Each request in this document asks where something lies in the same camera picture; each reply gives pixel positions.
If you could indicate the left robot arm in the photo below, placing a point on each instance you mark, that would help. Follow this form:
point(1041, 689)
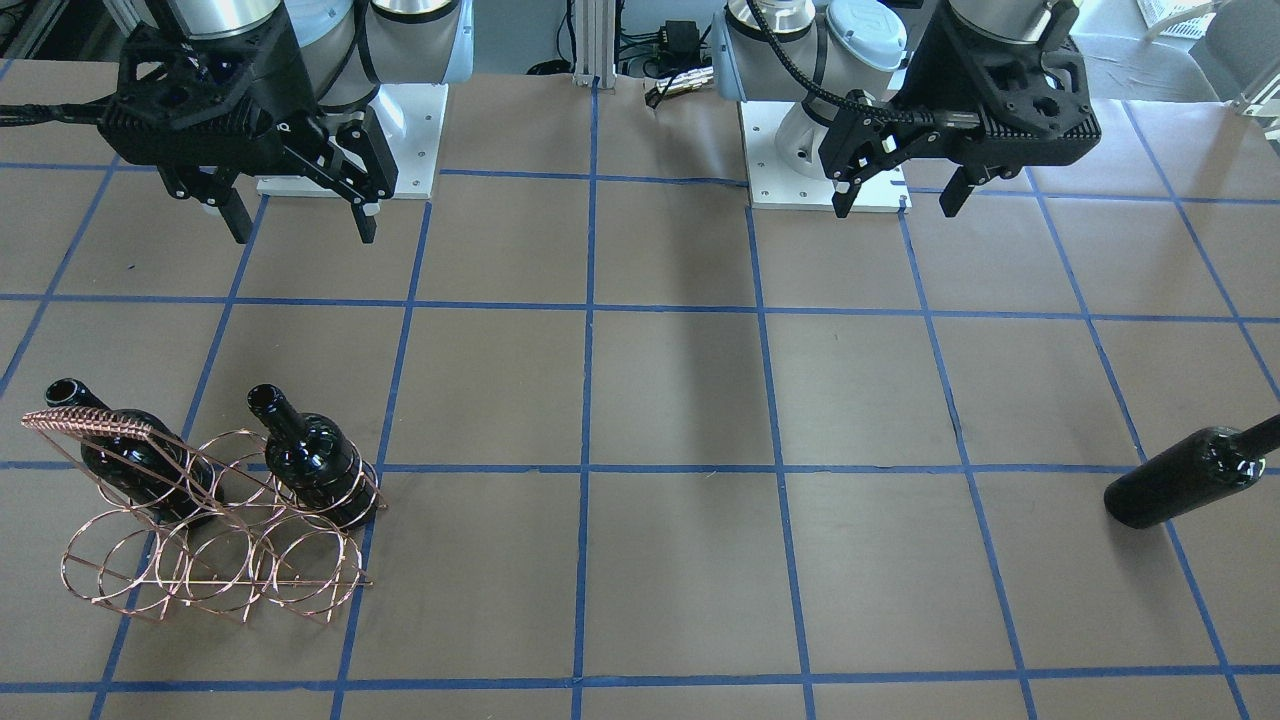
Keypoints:
point(825, 57)

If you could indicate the copper wire wine rack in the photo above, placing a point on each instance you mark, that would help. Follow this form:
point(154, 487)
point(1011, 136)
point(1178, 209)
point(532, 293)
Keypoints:
point(246, 542)

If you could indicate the dark bottle in rack middle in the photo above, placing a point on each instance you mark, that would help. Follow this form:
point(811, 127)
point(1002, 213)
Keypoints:
point(314, 459)

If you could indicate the black power adapter with cables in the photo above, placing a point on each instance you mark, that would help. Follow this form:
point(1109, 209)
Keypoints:
point(673, 48)

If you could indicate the aluminium frame post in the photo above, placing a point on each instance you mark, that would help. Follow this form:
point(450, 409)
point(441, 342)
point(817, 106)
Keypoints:
point(594, 29)

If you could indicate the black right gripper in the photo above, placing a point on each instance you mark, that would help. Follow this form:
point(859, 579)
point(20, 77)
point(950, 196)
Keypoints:
point(292, 75)

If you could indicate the dark bottle in rack end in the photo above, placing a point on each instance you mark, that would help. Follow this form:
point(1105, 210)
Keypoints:
point(152, 476)

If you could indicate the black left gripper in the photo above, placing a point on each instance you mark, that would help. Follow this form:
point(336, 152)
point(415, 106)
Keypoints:
point(922, 70)

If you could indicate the dark wine bottle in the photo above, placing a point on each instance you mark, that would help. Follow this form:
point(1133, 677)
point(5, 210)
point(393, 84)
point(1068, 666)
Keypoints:
point(1212, 463)

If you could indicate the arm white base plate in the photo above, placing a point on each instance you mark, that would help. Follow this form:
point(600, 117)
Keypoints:
point(781, 144)
point(412, 118)

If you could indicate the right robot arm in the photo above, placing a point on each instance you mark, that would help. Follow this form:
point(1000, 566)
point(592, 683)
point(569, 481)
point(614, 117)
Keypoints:
point(350, 48)

